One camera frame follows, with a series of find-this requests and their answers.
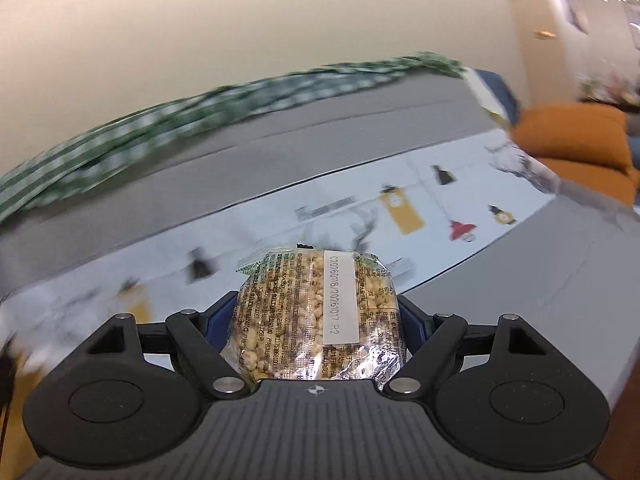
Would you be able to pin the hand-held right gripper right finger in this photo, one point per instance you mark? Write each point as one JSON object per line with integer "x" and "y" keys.
{"x": 412, "y": 325}

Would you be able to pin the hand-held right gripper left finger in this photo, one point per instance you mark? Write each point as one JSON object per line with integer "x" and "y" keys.
{"x": 222, "y": 320}

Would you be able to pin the clear puffed grain packet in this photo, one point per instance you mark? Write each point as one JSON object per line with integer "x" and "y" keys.
{"x": 300, "y": 320}

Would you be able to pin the white deer print mat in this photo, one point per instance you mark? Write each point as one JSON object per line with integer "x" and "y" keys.
{"x": 350, "y": 220}

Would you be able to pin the green checked cloth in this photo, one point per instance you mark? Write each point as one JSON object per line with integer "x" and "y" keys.
{"x": 150, "y": 125}

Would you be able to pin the orange armchair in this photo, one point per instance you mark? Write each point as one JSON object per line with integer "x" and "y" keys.
{"x": 570, "y": 135}

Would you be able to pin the blue white pillow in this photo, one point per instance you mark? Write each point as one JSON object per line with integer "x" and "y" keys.
{"x": 495, "y": 90}

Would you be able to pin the wall switch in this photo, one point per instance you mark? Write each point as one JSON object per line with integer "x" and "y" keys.
{"x": 545, "y": 34}

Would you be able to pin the framed wall picture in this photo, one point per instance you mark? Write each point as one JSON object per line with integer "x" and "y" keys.
{"x": 572, "y": 5}

